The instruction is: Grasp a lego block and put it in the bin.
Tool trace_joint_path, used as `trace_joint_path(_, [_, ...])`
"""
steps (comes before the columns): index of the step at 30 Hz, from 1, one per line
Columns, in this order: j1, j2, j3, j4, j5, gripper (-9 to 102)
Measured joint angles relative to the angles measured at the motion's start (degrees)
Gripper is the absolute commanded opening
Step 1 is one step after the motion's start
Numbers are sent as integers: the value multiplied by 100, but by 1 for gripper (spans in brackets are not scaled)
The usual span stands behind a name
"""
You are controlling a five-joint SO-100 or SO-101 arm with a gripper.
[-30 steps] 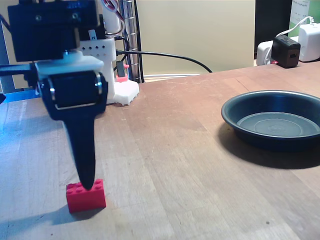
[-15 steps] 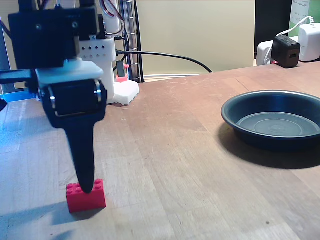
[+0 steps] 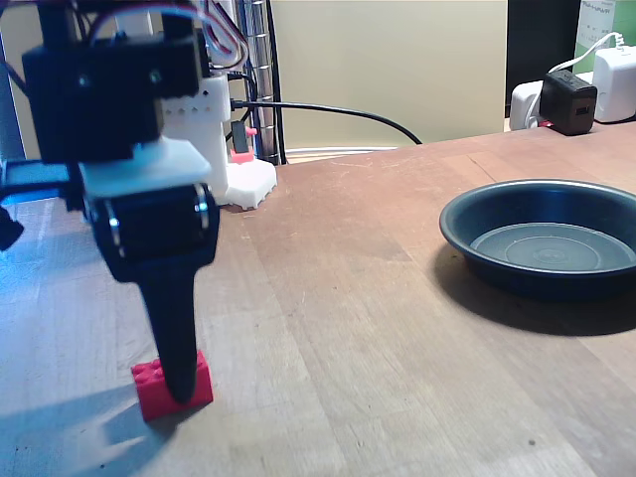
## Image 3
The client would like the black cable bundle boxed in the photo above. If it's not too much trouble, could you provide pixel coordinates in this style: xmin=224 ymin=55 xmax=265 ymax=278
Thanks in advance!
xmin=267 ymin=0 xmax=290 ymax=166

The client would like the red and black table clamp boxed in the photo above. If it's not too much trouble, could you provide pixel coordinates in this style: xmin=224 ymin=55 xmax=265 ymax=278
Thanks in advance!
xmin=228 ymin=121 xmax=257 ymax=165

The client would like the white cable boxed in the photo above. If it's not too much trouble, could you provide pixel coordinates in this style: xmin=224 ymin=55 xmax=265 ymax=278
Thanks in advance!
xmin=527 ymin=32 xmax=626 ymax=126

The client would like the black camera module on mount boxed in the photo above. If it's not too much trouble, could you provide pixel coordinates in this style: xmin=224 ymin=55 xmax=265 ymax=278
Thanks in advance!
xmin=0 ymin=157 xmax=85 ymax=251

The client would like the white power strip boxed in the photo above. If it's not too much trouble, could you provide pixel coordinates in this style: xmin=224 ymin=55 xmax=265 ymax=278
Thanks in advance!
xmin=509 ymin=80 xmax=548 ymax=131

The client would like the chrome rack pole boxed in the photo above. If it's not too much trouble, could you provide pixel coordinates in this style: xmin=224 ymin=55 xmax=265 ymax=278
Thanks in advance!
xmin=238 ymin=0 xmax=282 ymax=165

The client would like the black panel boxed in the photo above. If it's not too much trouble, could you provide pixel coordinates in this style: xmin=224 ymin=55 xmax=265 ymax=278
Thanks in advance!
xmin=506 ymin=0 xmax=582 ymax=108

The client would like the red lego block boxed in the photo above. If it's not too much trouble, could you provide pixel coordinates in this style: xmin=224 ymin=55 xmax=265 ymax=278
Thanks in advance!
xmin=130 ymin=350 xmax=215 ymax=423

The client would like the green and white box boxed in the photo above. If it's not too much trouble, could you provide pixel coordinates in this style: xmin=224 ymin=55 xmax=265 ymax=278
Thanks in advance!
xmin=575 ymin=0 xmax=636 ymax=76

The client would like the black cube power adapter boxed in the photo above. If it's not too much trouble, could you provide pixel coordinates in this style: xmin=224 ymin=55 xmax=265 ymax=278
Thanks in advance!
xmin=540 ymin=70 xmax=598 ymax=136

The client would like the dark vertical frame post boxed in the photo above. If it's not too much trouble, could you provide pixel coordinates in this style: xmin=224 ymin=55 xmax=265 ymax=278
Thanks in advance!
xmin=0 ymin=59 xmax=26 ymax=163

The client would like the white power adapter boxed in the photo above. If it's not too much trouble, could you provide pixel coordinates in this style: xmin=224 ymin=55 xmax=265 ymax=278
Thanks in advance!
xmin=593 ymin=47 xmax=636 ymax=124

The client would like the dark round bin dish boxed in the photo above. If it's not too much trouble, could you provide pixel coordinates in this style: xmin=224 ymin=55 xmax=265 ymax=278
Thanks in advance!
xmin=438 ymin=179 xmax=636 ymax=302

